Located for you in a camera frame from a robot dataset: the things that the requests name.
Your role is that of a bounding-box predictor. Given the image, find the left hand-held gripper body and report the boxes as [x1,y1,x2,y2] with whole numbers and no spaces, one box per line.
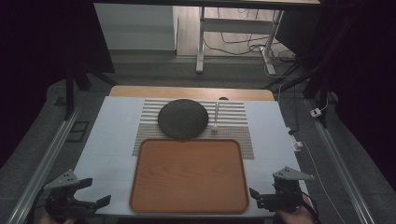
[43,169,98,220]

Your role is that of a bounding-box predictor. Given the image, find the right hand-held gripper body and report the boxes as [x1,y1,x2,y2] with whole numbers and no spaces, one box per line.
[257,166,316,214]

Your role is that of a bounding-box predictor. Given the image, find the person's left hand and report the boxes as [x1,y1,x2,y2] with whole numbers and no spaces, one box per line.
[37,210,78,224]

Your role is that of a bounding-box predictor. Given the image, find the person's right hand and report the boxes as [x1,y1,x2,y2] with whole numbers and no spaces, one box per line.
[276,195,316,224]

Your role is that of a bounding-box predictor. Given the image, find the white table cover sheet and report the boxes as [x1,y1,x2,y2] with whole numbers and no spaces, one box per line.
[73,95,310,218]

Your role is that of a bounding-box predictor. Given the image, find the black floor socket cover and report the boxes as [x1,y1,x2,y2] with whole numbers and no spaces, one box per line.
[65,120,91,144]

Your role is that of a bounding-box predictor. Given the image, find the striped woven placemat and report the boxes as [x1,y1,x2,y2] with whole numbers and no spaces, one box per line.
[132,99,255,161]

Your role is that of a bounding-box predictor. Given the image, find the brown wooden tray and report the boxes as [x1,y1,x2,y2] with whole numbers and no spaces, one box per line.
[129,138,250,215]

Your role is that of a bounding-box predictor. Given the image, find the silver fork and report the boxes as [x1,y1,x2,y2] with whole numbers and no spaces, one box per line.
[211,101,220,134]

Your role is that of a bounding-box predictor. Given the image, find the dark round plate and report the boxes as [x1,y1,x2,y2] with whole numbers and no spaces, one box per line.
[157,98,210,140]

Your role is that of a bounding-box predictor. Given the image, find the black tripod stand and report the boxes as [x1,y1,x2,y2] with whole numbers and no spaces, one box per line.
[262,12,344,129]
[64,52,120,121]

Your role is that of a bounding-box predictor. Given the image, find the light wooden table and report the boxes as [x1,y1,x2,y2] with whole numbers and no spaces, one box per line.
[108,85,276,103]

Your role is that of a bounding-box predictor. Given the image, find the black curtain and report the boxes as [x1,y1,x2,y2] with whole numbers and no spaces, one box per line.
[0,0,116,169]
[275,0,396,191]

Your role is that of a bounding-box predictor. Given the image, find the white cabinet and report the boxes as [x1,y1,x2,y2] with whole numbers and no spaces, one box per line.
[93,3,179,52]

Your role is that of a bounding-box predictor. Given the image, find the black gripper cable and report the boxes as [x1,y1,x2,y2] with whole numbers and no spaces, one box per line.
[300,191,323,224]
[27,185,50,224]

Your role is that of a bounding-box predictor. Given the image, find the grey metal rail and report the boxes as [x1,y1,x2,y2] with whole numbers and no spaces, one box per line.
[5,106,82,224]
[304,98,377,224]

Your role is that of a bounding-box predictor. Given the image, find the white plug with cable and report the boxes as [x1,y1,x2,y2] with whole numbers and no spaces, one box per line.
[285,126,304,153]

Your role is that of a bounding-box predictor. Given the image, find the tangle of floor cables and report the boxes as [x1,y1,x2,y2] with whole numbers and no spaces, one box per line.
[203,7,297,79]

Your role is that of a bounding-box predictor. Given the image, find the white metal desk frame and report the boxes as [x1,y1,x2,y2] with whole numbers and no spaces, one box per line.
[195,7,285,76]

